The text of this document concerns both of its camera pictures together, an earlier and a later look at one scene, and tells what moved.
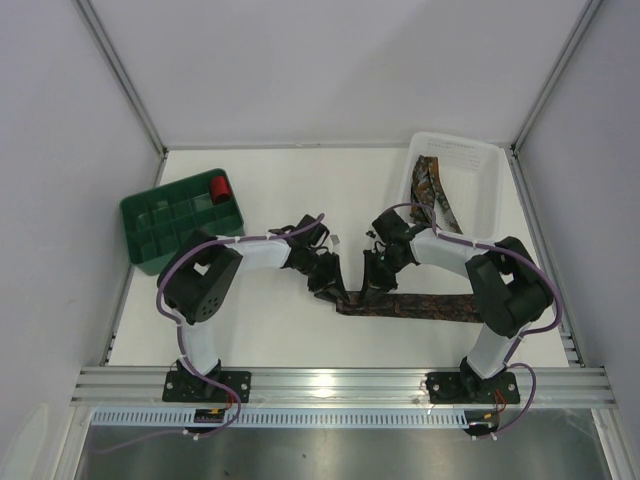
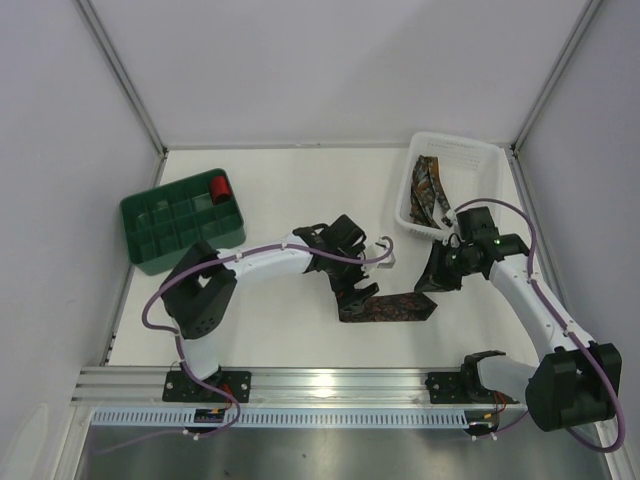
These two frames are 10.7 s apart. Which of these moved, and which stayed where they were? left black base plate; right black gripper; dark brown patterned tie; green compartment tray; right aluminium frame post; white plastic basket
Moved: dark brown patterned tie; right black gripper
Stayed: right aluminium frame post; left black base plate; green compartment tray; white plastic basket
